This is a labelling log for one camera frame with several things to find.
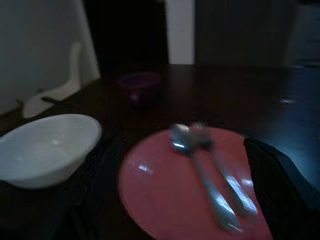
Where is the silver metal fork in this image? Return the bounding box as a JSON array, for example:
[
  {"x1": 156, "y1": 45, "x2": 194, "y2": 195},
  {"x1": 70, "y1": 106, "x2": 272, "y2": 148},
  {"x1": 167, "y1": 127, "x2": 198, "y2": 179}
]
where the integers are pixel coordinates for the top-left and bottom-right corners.
[{"x1": 191, "y1": 121, "x2": 259, "y2": 219}]

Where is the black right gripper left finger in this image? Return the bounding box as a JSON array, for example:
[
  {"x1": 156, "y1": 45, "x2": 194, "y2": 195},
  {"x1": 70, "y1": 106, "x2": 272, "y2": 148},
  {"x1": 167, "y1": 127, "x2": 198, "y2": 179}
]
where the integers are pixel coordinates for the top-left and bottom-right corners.
[{"x1": 66, "y1": 139, "x2": 141, "y2": 240}]

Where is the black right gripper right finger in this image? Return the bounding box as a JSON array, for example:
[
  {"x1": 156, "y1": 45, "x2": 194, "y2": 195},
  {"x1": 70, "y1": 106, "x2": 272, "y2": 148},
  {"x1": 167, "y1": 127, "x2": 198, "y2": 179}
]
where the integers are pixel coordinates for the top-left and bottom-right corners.
[{"x1": 243, "y1": 137, "x2": 320, "y2": 240}]

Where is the white ceramic bowl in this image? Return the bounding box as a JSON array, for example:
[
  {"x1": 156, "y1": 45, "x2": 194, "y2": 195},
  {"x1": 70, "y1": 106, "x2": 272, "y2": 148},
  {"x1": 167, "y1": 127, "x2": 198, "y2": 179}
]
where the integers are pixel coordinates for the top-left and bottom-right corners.
[{"x1": 0, "y1": 113, "x2": 104, "y2": 190}]

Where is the silver metal spoon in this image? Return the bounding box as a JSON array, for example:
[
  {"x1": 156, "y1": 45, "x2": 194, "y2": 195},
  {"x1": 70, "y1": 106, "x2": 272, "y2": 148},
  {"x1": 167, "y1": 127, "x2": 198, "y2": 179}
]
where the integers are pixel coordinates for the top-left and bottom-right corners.
[{"x1": 168, "y1": 123, "x2": 241, "y2": 233}]

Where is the purple plastic cup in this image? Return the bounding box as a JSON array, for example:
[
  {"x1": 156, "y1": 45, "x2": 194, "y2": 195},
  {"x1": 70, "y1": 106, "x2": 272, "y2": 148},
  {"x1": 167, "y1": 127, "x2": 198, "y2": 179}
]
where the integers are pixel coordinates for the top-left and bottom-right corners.
[{"x1": 118, "y1": 70, "x2": 161, "y2": 109}]

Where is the red round plate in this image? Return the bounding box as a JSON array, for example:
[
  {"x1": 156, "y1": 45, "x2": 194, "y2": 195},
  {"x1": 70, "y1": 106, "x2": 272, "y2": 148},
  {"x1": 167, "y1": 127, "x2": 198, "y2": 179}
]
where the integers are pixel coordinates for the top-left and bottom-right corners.
[{"x1": 116, "y1": 126, "x2": 275, "y2": 240}]

